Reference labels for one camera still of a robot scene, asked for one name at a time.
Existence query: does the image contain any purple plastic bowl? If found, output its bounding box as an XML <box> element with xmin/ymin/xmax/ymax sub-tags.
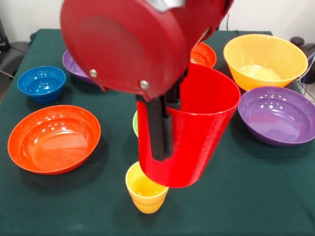
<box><xmin>238</xmin><ymin>86</ymin><xmax>315</xmax><ymax>148</ymax></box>
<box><xmin>62</xmin><ymin>49</ymin><xmax>96</xmax><ymax>85</ymax></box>

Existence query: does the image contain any large orange plastic bowl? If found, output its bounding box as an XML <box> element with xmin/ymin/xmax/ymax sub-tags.
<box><xmin>223</xmin><ymin>33</ymin><xmax>309</xmax><ymax>91</ymax></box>

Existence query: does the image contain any black chair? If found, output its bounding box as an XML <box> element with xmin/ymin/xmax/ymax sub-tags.
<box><xmin>290</xmin><ymin>36</ymin><xmax>315</xmax><ymax>59</ymax></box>
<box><xmin>0</xmin><ymin>40</ymin><xmax>32</xmax><ymax>74</ymax></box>

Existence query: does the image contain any dark green tablecloth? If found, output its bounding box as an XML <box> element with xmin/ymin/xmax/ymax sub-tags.
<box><xmin>0</xmin><ymin>29</ymin><xmax>315</xmax><ymax>236</ymax></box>

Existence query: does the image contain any orange-red plastic bowl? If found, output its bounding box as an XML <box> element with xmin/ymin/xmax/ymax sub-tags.
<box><xmin>7</xmin><ymin>105</ymin><xmax>101</xmax><ymax>176</ymax></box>
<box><xmin>189</xmin><ymin>42</ymin><xmax>218</xmax><ymax>69</ymax></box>

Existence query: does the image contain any green plastic bowl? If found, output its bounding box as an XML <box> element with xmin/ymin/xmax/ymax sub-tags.
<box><xmin>132</xmin><ymin>110</ymin><xmax>139</xmax><ymax>138</ymax></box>

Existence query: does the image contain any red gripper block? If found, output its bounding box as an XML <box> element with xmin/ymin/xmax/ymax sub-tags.
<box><xmin>60</xmin><ymin>0</ymin><xmax>234</xmax><ymax>111</ymax></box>

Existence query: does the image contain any yellow plastic cup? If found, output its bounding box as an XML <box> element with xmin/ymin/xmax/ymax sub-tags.
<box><xmin>125</xmin><ymin>161</ymin><xmax>170</xmax><ymax>214</ymax></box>

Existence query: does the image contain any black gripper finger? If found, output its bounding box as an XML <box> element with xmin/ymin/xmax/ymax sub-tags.
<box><xmin>135</xmin><ymin>94</ymin><xmax>174</xmax><ymax>162</ymax></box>

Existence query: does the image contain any small blue plastic bowl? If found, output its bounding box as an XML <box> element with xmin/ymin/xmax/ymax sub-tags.
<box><xmin>16</xmin><ymin>65</ymin><xmax>66</xmax><ymax>103</ymax></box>

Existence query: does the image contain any red plastic cup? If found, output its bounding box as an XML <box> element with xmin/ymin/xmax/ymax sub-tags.
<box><xmin>136</xmin><ymin>62</ymin><xmax>241</xmax><ymax>189</ymax></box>

